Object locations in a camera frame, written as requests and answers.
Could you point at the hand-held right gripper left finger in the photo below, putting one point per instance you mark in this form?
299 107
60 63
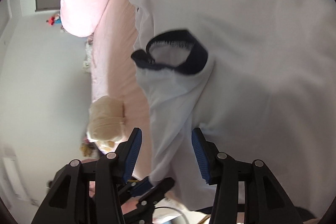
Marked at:
132 155

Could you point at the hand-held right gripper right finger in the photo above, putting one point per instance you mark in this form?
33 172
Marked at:
200 158

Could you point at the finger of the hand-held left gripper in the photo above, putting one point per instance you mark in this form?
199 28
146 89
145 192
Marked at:
140 186
155 195

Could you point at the white t-shirt navy trim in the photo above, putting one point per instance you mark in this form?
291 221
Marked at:
249 16

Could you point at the cream folded garment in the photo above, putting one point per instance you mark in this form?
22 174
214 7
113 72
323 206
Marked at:
105 116

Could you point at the pink round bed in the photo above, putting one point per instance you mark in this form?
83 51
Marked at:
118 43

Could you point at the pink red doll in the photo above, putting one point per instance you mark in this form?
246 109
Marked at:
55 19

